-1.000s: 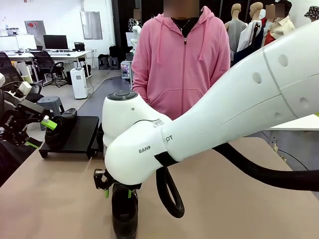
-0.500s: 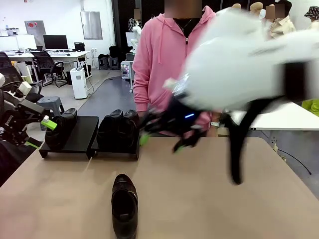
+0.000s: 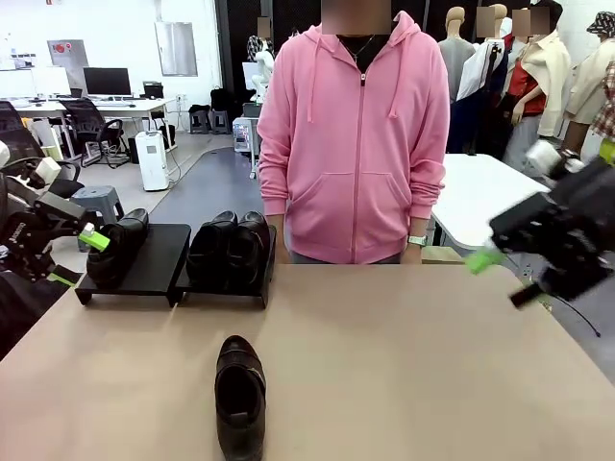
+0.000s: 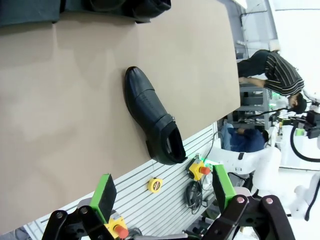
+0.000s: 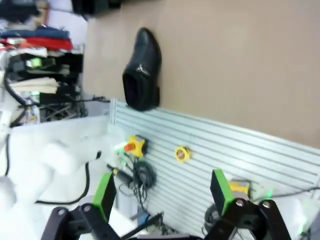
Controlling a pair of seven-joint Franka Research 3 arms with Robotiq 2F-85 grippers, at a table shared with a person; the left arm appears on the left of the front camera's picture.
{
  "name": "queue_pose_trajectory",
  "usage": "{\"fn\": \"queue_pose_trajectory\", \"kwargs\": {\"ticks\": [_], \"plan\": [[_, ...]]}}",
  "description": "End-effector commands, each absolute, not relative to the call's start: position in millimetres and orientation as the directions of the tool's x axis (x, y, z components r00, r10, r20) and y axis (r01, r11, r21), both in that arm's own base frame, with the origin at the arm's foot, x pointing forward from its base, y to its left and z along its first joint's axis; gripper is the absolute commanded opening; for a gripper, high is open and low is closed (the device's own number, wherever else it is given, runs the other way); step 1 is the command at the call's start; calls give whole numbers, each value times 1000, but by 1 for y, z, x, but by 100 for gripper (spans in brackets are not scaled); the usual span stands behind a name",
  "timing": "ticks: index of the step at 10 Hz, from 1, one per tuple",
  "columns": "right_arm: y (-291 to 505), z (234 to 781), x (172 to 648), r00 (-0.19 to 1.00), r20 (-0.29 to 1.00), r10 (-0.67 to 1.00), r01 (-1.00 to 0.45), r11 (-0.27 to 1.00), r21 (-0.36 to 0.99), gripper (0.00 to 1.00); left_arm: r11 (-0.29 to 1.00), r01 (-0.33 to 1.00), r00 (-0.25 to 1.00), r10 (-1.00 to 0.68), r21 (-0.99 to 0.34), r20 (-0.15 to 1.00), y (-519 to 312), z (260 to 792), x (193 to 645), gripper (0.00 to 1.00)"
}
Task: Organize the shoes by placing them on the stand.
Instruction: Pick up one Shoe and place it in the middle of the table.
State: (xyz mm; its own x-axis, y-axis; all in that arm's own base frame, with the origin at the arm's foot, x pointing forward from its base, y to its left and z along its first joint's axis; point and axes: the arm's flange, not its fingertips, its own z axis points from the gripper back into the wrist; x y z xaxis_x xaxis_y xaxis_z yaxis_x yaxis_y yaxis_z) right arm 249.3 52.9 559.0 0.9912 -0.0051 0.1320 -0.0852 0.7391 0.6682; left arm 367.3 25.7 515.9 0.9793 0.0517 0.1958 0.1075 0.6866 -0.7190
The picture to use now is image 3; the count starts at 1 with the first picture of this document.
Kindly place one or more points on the silver wall panel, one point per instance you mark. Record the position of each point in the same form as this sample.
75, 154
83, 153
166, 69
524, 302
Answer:
176, 48

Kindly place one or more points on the tan cardboard box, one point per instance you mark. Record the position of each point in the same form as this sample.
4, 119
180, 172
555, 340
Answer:
442, 254

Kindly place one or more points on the mannequin red top cream jacket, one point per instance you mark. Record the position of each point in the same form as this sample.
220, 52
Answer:
552, 62

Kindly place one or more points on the black equipment cart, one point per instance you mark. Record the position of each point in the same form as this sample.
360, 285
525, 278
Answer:
251, 113

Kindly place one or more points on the mannequin neon yellow trousers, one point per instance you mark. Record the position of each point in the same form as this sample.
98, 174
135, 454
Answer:
607, 105

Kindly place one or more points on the black mesh office chair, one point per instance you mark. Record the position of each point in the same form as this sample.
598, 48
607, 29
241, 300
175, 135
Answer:
14, 125

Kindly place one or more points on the black backpack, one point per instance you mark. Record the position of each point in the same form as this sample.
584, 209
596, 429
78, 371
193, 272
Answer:
222, 98

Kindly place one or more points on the black metal shoe stand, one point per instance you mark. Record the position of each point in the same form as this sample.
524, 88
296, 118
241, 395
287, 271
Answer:
154, 269
216, 294

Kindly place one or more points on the black computer monitor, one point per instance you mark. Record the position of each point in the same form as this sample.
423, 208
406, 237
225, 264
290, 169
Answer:
106, 80

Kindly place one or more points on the person right forearm pink sleeve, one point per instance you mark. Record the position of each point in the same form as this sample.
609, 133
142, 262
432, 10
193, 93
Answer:
276, 182

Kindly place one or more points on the grey plastic stool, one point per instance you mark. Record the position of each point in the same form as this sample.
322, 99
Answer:
98, 194

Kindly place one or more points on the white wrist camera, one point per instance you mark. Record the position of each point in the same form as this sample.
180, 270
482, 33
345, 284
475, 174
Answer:
50, 170
543, 158

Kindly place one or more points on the white computer monitor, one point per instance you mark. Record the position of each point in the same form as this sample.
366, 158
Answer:
17, 84
50, 79

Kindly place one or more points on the computer tower with lights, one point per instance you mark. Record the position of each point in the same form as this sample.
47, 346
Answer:
242, 134

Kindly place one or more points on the person in pink hoodie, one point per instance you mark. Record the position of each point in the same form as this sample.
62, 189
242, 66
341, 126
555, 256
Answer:
355, 134

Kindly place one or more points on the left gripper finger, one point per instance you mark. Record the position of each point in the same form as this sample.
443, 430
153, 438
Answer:
93, 237
67, 277

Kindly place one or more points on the black plastic stool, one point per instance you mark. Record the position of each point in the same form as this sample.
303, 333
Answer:
221, 122
199, 120

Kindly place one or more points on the black desktop printer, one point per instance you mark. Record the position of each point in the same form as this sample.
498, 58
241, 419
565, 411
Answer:
153, 90

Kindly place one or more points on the black leather shoe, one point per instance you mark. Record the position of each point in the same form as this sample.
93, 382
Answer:
240, 422
206, 254
120, 249
250, 249

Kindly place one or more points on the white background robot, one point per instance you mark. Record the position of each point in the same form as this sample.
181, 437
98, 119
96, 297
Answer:
257, 79

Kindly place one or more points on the mannequin white navy jacket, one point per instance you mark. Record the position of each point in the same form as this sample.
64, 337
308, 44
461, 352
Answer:
480, 72

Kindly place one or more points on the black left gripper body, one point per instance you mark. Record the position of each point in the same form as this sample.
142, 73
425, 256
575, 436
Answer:
24, 240

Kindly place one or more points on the person left hand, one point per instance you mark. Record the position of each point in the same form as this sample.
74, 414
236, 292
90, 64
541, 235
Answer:
412, 253

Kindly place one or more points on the person left forearm pink sleeve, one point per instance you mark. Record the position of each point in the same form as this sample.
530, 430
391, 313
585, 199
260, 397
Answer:
427, 182

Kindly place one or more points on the white table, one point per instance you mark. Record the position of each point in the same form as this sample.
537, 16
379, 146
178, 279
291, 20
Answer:
480, 192

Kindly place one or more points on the white air purifier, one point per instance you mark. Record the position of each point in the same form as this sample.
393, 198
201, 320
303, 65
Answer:
153, 163

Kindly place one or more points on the person right hand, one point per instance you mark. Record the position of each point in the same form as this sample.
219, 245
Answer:
279, 240

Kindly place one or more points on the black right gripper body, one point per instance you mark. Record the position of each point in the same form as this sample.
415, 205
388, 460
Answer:
567, 230

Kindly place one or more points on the white office desk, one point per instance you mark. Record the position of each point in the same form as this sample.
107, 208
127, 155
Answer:
134, 106

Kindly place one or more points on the mannequin beige coat bucket hat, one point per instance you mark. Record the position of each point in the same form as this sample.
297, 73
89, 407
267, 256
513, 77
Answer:
588, 81

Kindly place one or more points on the mannequin in grey shirt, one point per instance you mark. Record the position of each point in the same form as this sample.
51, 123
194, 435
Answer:
456, 57

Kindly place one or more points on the white wrist watch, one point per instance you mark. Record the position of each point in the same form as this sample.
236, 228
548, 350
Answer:
417, 239

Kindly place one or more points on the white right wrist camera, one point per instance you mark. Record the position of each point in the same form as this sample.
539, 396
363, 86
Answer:
543, 158

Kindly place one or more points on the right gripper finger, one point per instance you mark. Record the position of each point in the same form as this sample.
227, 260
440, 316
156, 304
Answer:
485, 261
531, 295

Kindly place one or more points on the grey board red signs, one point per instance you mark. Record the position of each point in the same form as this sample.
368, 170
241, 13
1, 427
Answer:
77, 55

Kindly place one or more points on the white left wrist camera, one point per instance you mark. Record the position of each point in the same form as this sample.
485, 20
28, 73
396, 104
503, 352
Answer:
50, 170

